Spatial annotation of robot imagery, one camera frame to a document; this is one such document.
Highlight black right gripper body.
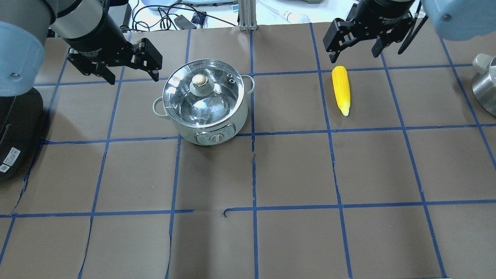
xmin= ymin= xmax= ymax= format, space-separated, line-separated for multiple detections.
xmin=347 ymin=0 xmax=415 ymax=40

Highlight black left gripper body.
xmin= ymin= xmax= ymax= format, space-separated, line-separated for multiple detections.
xmin=64 ymin=14 xmax=134 ymax=68

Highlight yellow corn cob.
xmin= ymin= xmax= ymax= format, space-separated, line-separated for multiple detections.
xmin=331 ymin=65 xmax=351 ymax=117

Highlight clear glass pot lid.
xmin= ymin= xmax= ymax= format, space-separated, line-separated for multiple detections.
xmin=162 ymin=59 xmax=248 ymax=128

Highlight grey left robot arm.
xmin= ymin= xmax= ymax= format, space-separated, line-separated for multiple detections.
xmin=0 ymin=0 xmax=162 ymax=97

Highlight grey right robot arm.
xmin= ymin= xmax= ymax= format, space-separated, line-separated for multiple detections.
xmin=323 ymin=0 xmax=496 ymax=63

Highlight pale green electric pot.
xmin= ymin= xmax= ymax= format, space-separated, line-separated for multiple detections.
xmin=152 ymin=59 xmax=255 ymax=146

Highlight black power adapter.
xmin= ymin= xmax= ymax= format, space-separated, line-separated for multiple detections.
xmin=174 ymin=15 xmax=197 ymax=30

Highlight white light bulb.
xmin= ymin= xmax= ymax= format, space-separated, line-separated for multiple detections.
xmin=279 ymin=10 xmax=311 ymax=24

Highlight black rounded appliance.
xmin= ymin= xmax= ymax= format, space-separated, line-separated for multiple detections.
xmin=0 ymin=87 xmax=44 ymax=183

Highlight steel kettle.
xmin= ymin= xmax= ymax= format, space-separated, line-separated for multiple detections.
xmin=472 ymin=53 xmax=496 ymax=117

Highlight aluminium frame post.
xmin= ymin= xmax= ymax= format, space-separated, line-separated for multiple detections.
xmin=238 ymin=0 xmax=258 ymax=31

